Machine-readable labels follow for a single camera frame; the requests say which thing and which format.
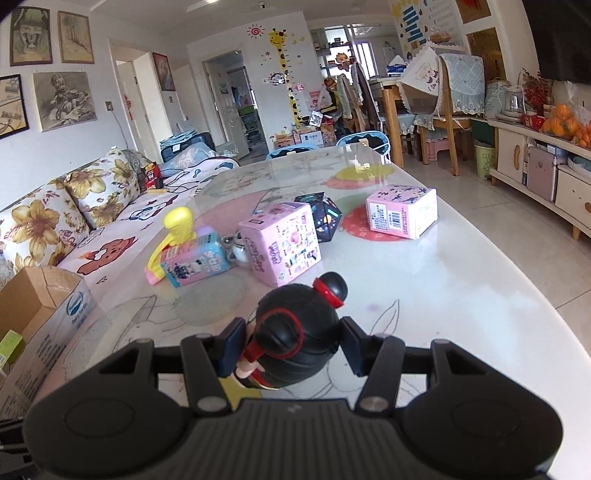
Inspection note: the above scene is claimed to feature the brown cardboard box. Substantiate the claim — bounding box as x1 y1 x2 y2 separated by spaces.
1 267 96 420

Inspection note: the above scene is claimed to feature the red black doll figurine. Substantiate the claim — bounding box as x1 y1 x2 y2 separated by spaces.
235 272 349 390

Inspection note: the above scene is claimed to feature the red snack packet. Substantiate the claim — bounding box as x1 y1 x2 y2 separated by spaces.
142 162 163 190

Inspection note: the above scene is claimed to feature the giraffe height wall sticker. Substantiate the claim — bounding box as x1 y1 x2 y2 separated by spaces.
269 28 303 127

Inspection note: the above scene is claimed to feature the pink blue milk carton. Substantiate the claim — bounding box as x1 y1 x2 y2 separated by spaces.
160 231 230 288

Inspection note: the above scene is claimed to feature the yellow pink clip toy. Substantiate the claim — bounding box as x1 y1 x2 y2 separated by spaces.
144 207 197 285

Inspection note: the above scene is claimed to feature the floral cushion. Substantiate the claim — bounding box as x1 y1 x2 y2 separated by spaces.
63 149 140 229
1 180 90 272

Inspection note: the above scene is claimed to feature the pink tall toy box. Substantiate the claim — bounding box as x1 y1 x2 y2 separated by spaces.
239 202 322 287

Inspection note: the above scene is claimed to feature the pink white small box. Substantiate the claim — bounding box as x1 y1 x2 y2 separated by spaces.
366 185 439 240

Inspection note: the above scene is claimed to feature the floral cushion far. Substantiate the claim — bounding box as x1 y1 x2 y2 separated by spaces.
63 149 140 229

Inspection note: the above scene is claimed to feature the floral cushion near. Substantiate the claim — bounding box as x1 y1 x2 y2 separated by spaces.
1 180 90 272

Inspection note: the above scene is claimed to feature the white low cabinet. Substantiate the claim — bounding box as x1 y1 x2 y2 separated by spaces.
488 120 590 240

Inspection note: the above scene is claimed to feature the grey portrait picture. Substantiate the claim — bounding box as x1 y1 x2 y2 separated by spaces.
32 71 97 132

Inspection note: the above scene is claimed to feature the dark polyhedron puzzle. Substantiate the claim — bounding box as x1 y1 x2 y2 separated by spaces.
294 192 342 243

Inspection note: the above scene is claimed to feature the blue plastic stool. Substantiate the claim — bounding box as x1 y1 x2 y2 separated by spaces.
337 130 391 162

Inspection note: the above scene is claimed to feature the silver panda figurine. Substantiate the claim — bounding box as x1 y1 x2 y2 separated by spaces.
222 230 250 269

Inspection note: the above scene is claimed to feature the green waste bin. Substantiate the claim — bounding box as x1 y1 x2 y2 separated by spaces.
474 141 496 179

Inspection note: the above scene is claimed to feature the wooden chair with cover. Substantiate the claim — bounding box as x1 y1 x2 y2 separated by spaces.
398 42 486 176

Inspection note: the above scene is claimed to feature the green medicine box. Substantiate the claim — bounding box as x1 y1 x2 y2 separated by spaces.
0 330 26 372

